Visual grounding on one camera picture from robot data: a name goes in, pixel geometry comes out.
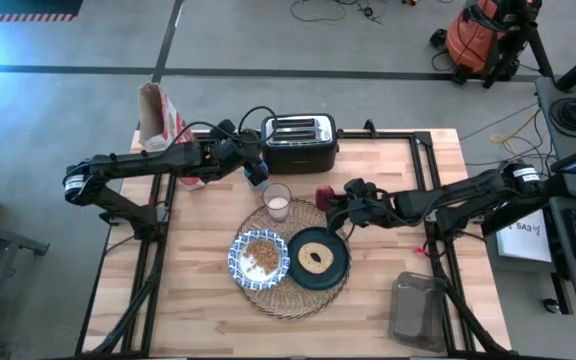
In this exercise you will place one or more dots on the black computer mouse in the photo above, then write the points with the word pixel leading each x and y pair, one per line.
pixel 551 305

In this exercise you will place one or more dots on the toasted bagel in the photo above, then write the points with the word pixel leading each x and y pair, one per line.
pixel 308 257

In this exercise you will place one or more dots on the clear plastic container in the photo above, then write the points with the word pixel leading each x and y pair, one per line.
pixel 418 310

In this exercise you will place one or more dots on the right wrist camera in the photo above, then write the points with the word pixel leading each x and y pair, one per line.
pixel 359 187

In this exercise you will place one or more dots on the brown cereal pieces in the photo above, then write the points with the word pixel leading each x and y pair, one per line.
pixel 263 254

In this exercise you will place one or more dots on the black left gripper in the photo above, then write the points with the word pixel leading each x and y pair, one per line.
pixel 233 150

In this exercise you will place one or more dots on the blue patterned paper bowl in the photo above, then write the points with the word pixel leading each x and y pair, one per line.
pixel 248 275

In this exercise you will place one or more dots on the dark green plate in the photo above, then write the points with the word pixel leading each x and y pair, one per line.
pixel 318 282

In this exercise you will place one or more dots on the white paper sheet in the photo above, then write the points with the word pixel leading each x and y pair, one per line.
pixel 523 237

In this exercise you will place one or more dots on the black frame clamp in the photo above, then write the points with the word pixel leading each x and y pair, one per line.
pixel 369 127

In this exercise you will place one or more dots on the red apple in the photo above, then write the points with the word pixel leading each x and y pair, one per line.
pixel 323 197

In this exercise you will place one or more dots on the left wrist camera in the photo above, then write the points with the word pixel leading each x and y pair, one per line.
pixel 226 127

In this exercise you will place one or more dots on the orange shop vacuum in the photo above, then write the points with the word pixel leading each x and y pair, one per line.
pixel 478 40

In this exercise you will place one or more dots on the red tag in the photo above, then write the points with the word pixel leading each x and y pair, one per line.
pixel 419 250

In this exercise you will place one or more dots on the black metal rig frame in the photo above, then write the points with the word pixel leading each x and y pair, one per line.
pixel 393 135

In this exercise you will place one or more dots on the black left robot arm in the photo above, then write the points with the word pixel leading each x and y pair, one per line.
pixel 133 162

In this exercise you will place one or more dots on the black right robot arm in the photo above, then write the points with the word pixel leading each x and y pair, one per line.
pixel 468 197

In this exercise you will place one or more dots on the hazard striped floor mat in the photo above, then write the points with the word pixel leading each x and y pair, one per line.
pixel 23 10

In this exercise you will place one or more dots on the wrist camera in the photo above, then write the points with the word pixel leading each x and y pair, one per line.
pixel 359 187
pixel 226 127

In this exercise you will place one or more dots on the round woven straw placemat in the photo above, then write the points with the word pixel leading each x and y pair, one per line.
pixel 288 305

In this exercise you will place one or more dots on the clear glass with milk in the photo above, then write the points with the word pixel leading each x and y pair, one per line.
pixel 277 202

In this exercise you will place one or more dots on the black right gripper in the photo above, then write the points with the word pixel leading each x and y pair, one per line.
pixel 373 205

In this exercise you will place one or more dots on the black two-slot toaster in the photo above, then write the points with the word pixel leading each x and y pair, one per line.
pixel 299 145

